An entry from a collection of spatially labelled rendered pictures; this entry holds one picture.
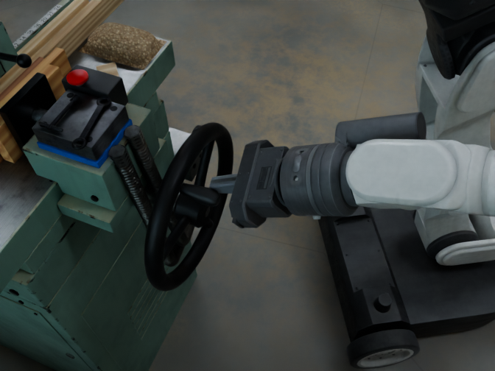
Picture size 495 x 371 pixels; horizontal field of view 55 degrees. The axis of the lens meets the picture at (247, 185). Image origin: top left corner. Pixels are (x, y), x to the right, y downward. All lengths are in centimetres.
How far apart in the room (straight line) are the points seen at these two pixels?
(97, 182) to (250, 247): 106
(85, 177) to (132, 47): 31
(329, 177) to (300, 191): 4
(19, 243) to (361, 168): 49
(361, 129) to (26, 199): 48
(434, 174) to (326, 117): 164
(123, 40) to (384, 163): 58
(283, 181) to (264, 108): 156
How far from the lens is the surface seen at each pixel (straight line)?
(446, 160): 48
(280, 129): 202
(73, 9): 100
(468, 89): 90
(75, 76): 72
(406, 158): 49
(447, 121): 96
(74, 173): 71
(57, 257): 84
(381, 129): 55
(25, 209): 75
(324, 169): 54
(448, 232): 141
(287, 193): 56
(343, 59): 240
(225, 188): 66
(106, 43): 94
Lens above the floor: 147
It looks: 53 degrees down
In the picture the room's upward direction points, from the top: straight up
